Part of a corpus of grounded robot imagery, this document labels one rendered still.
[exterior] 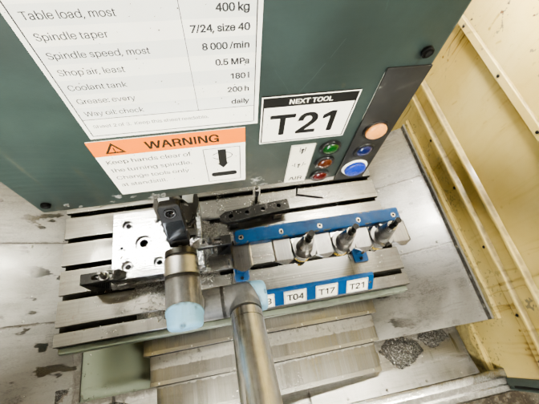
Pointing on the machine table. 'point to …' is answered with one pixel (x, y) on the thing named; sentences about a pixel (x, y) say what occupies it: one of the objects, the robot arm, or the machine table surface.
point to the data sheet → (146, 61)
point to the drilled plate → (143, 245)
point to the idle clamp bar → (254, 212)
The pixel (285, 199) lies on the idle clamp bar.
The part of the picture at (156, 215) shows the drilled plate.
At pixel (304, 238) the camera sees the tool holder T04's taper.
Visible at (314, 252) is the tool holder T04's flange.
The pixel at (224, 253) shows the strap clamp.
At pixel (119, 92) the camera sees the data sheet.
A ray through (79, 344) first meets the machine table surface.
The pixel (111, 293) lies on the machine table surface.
